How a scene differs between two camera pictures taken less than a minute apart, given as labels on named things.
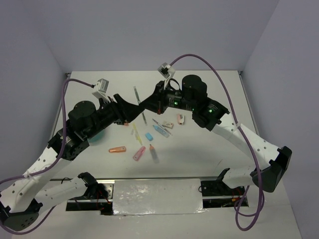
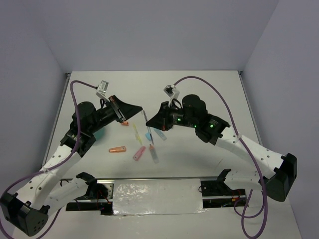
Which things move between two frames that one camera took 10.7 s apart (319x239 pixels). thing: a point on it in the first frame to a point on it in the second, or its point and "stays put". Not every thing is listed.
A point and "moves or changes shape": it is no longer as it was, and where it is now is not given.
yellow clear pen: x=137 y=134 stays put
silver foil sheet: x=158 y=196 stays put
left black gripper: x=124 y=111 stays put
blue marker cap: x=149 y=136 stays put
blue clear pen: x=162 y=126 moves or changes shape
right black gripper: x=155 y=102 to x=158 y=121
